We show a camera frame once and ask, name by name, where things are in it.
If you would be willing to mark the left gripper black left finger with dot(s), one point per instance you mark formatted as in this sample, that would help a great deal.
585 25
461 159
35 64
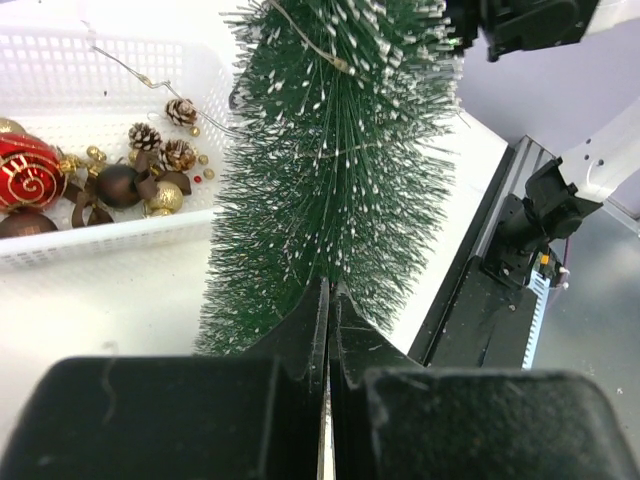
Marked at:
255 415

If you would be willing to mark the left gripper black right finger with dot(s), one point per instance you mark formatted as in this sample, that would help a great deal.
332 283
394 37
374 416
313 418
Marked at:
394 419

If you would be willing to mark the small green christmas tree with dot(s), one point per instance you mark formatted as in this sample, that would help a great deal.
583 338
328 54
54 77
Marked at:
332 171

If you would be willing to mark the white plastic basket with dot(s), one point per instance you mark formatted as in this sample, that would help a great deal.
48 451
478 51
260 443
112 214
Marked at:
75 89

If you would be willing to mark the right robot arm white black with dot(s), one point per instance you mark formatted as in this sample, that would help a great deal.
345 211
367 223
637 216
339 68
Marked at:
567 189

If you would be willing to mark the gold small bauble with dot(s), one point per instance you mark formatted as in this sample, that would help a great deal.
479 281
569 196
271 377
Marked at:
168 197

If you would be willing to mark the large brown matte bauble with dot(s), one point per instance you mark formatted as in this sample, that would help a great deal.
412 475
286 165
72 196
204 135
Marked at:
116 188

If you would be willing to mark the brown pine cone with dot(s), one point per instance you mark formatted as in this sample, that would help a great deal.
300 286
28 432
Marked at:
181 112
144 137

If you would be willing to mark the dark brown small bauble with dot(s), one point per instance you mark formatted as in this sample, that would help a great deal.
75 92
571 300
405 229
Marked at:
26 224

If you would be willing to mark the red glitter bauble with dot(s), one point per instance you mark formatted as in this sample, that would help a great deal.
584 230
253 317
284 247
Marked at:
31 174

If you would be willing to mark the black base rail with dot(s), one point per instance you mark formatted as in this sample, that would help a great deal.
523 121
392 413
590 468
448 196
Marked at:
475 321

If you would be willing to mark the grey cable duct strip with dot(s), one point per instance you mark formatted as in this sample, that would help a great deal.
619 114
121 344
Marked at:
540 286

